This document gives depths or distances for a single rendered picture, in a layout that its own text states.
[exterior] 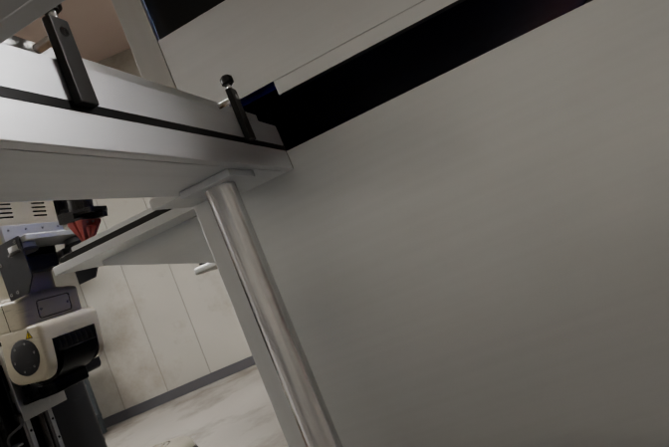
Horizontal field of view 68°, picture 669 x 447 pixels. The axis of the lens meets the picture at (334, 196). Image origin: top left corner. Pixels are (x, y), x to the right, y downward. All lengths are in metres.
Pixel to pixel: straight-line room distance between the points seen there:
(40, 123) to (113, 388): 4.58
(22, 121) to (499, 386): 0.81
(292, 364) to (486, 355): 0.36
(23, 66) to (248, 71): 0.59
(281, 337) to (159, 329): 3.99
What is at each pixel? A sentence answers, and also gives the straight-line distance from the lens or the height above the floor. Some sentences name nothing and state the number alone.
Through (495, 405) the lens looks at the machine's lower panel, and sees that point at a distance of 0.98.
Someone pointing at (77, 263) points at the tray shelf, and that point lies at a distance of 1.27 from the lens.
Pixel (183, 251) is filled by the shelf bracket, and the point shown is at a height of 0.80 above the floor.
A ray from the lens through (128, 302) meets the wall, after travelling 4.82.
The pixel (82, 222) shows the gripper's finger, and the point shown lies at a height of 0.97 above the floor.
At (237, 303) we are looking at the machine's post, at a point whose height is 0.65.
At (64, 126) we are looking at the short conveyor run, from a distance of 0.49.
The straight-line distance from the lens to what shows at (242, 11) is 1.07.
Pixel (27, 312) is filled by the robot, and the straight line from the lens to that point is 1.71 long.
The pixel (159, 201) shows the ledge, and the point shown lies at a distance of 0.94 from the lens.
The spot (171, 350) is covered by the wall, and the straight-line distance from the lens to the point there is 4.74.
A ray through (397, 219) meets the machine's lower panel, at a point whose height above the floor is 0.67.
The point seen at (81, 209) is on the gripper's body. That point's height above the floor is 1.00.
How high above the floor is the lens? 0.68
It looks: 5 degrees up
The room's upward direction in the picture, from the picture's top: 23 degrees counter-clockwise
